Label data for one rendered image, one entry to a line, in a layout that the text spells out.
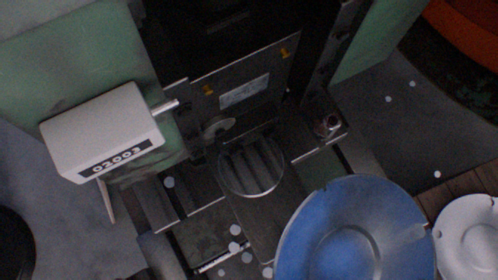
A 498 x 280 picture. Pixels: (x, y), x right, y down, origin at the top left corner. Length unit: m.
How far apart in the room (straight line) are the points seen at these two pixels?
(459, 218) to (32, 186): 1.39
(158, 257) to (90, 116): 0.70
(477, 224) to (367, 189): 0.75
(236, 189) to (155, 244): 0.24
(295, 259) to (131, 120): 0.51
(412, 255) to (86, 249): 1.26
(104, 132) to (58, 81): 0.05
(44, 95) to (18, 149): 1.54
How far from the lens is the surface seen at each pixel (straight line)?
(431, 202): 1.40
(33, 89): 0.29
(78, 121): 0.32
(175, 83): 0.39
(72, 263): 1.72
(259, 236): 0.85
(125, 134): 0.31
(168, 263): 1.00
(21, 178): 1.82
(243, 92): 0.60
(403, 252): 0.65
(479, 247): 1.43
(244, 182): 0.86
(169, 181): 0.94
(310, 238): 0.76
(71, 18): 0.25
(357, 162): 1.05
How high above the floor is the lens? 1.63
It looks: 75 degrees down
